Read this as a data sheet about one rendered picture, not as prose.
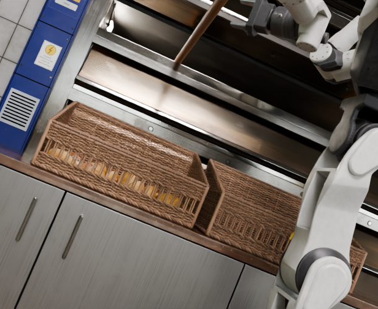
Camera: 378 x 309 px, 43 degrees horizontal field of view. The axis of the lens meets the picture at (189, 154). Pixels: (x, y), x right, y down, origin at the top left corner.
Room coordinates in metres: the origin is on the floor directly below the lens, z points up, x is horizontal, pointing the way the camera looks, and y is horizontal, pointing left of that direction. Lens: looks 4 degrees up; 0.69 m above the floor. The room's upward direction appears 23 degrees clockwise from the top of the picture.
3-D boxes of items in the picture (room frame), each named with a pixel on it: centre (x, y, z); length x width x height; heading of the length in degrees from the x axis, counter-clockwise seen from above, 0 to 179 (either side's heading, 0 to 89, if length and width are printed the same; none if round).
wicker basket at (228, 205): (1.84, -0.39, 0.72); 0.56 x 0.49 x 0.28; 98
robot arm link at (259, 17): (1.44, -0.07, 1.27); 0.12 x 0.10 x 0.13; 63
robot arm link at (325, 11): (1.35, -0.18, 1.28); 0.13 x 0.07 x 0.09; 143
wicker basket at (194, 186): (1.76, 0.20, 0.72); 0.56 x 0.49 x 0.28; 99
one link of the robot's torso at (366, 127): (1.24, -0.42, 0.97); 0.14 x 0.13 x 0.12; 8
